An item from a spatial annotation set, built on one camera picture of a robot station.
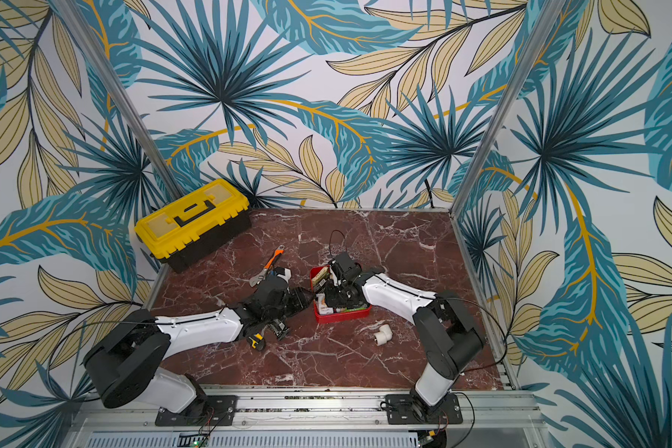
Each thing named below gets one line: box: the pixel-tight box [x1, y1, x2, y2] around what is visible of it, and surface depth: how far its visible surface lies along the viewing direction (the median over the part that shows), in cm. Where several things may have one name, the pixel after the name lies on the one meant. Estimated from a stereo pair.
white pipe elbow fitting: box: [373, 323, 393, 347], surface depth 86 cm
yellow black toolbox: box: [134, 179, 252, 273], surface depth 96 cm
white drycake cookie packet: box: [315, 293, 335, 315], surface depth 91 cm
